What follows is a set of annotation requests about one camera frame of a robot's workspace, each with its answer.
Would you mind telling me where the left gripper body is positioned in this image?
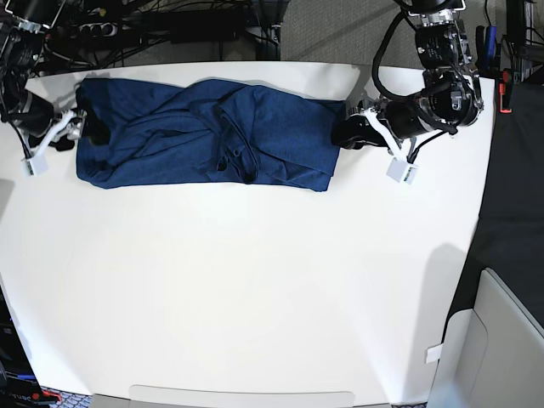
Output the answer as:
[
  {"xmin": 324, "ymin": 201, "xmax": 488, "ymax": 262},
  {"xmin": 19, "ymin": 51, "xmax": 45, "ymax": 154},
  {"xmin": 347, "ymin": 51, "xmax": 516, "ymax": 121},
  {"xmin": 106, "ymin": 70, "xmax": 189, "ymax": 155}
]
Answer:
[{"xmin": 359, "ymin": 99, "xmax": 429, "ymax": 147}]

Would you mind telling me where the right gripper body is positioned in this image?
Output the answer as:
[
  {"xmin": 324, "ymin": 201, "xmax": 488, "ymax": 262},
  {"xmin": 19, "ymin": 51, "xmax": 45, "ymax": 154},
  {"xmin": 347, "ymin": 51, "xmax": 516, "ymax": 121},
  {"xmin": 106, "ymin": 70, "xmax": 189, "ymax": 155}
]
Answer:
[{"xmin": 25, "ymin": 109, "xmax": 86, "ymax": 147}]

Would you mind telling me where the blue long-sleeve shirt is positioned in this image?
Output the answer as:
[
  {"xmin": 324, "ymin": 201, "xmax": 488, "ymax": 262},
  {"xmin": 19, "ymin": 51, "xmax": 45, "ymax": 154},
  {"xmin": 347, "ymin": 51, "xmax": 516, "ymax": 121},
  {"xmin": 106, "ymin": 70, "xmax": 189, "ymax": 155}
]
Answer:
[{"xmin": 76, "ymin": 77, "xmax": 345, "ymax": 192}]

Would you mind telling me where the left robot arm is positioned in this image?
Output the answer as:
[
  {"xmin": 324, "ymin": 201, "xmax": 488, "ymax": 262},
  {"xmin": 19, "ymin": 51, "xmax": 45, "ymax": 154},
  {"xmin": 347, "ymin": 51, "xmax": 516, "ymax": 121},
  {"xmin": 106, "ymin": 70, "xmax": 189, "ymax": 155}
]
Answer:
[{"xmin": 331, "ymin": 1, "xmax": 484, "ymax": 150}]

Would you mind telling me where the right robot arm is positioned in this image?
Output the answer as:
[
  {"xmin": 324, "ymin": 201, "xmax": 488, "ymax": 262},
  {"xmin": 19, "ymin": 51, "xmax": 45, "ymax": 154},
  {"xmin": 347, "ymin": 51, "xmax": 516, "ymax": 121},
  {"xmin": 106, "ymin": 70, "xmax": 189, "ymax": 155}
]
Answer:
[{"xmin": 1, "ymin": 1, "xmax": 65, "ymax": 158}]

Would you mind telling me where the black power strip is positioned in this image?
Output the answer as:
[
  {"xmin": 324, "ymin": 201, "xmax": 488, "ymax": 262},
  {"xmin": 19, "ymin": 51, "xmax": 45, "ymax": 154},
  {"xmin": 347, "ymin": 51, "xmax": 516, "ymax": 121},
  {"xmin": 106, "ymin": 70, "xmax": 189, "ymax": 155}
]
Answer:
[{"xmin": 74, "ymin": 22, "xmax": 118, "ymax": 38}]

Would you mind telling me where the red and black clamp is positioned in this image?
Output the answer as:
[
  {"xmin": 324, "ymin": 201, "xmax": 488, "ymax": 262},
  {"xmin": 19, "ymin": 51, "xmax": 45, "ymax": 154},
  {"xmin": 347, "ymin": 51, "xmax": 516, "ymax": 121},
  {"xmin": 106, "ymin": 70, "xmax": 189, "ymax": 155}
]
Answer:
[{"xmin": 498, "ymin": 69, "xmax": 514, "ymax": 114}]

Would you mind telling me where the black box red button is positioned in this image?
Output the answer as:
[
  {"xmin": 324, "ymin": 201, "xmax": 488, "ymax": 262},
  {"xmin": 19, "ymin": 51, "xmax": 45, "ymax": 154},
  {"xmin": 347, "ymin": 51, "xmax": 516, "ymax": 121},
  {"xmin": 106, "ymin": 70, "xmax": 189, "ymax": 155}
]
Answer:
[{"xmin": 1, "ymin": 377, "xmax": 62, "ymax": 408}]

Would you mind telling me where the beige plastic bin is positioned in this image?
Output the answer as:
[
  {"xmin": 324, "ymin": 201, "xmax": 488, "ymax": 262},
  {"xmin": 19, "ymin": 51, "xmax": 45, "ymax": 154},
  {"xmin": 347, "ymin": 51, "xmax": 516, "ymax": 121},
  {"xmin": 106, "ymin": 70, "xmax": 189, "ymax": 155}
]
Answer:
[{"xmin": 428, "ymin": 269, "xmax": 543, "ymax": 407}]

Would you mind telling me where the blue handled tool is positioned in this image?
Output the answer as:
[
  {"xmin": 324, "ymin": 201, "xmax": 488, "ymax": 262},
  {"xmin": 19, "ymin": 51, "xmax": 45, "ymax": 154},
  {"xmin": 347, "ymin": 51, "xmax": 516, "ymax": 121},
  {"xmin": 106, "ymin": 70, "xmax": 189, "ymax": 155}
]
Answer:
[{"xmin": 484, "ymin": 25, "xmax": 496, "ymax": 66}]

